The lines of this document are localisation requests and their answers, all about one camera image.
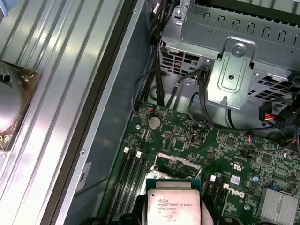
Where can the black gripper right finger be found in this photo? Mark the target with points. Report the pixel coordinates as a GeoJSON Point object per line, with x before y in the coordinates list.
{"type": "Point", "coordinates": [218, 221]}

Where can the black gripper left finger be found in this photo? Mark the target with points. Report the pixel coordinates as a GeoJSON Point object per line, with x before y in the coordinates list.
{"type": "Point", "coordinates": [141, 211]}

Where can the silver square CPU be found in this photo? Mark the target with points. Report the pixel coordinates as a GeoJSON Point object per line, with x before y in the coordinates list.
{"type": "Point", "coordinates": [173, 206]}

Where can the metal socket cover frame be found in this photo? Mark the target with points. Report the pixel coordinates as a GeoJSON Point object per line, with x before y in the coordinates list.
{"type": "Point", "coordinates": [174, 159]}

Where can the RAM slot with black clips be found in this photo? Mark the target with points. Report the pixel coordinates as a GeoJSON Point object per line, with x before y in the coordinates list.
{"type": "Point", "coordinates": [123, 185]}
{"type": "Point", "coordinates": [136, 185]}
{"type": "Point", "coordinates": [206, 187]}

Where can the silver finned heat sink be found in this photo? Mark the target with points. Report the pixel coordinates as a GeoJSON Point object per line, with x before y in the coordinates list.
{"type": "Point", "coordinates": [276, 206]}

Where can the round coin battery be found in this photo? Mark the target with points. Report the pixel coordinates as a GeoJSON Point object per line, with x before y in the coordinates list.
{"type": "Point", "coordinates": [153, 122]}

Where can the green motherboard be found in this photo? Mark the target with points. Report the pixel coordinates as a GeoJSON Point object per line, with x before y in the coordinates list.
{"type": "Point", "coordinates": [187, 126]}

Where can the black power connector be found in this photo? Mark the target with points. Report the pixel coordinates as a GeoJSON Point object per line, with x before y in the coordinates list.
{"type": "Point", "coordinates": [267, 112]}

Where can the black and grey PC case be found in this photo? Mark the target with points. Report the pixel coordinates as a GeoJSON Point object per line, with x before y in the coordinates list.
{"type": "Point", "coordinates": [112, 93]}

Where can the metal disk bay cage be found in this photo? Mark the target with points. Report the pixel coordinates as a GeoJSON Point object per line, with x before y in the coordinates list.
{"type": "Point", "coordinates": [201, 32]}

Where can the silver metal bracket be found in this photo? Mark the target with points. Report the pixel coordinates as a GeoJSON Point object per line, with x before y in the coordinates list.
{"type": "Point", "coordinates": [236, 91]}

